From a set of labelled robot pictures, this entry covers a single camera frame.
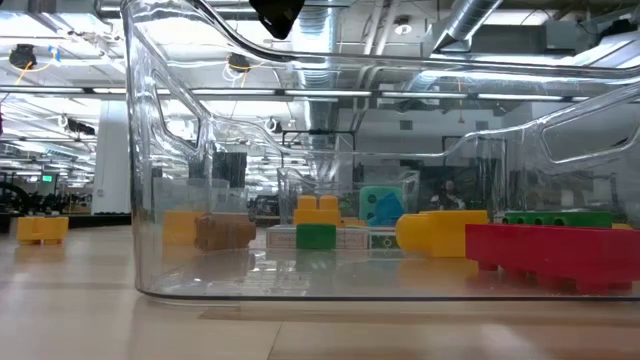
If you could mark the green long toy brick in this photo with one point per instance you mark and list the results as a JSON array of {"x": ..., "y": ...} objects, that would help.
[{"x": 557, "y": 219}]

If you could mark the round ceiling sensor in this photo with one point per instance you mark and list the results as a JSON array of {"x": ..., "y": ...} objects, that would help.
[{"x": 402, "y": 27}]

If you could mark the black ceiling projector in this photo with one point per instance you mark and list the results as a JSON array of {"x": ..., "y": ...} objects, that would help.
[{"x": 79, "y": 127}]

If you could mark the white pillar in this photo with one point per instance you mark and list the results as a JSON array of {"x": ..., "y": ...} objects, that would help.
[{"x": 112, "y": 165}]

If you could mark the white card box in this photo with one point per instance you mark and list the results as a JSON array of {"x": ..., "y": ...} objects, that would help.
[{"x": 280, "y": 238}]

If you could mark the teal foam die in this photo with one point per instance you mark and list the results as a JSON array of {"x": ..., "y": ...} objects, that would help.
[{"x": 369, "y": 196}]

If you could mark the person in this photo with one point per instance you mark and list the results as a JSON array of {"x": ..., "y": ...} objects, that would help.
[{"x": 447, "y": 197}]

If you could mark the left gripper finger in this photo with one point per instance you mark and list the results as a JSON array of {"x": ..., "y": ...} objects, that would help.
[{"x": 277, "y": 15}]

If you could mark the large clear plastic bin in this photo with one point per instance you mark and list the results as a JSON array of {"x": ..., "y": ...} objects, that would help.
[{"x": 320, "y": 287}]

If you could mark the small dark green brick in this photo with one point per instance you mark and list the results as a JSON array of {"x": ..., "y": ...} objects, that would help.
[{"x": 315, "y": 237}]

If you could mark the yellow two-stud toy brick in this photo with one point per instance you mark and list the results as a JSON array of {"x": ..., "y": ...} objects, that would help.
[{"x": 316, "y": 215}]

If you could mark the blue sloped toy brick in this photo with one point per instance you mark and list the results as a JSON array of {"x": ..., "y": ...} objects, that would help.
[{"x": 389, "y": 210}]

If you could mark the silver slanted ventilation duct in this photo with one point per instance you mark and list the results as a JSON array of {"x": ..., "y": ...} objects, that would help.
[{"x": 467, "y": 20}]

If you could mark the red long toy brick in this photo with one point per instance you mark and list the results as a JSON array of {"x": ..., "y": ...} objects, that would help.
[{"x": 550, "y": 250}]

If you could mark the brown toy brick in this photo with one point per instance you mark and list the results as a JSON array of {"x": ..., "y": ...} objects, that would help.
[{"x": 224, "y": 232}]

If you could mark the green exit sign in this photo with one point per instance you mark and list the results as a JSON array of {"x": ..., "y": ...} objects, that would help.
[{"x": 46, "y": 178}]

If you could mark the small orange toy brick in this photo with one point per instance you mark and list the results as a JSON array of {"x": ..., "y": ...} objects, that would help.
[{"x": 354, "y": 223}]

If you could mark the silver round ventilation duct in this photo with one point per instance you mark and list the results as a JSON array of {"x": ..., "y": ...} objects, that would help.
[{"x": 315, "y": 50}]

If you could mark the small orange-yellow toy brick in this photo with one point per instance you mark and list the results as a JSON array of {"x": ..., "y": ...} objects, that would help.
[{"x": 42, "y": 231}]

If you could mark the black ceiling device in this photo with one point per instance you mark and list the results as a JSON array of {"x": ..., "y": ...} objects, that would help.
[
  {"x": 238, "y": 63},
  {"x": 22, "y": 55}
]

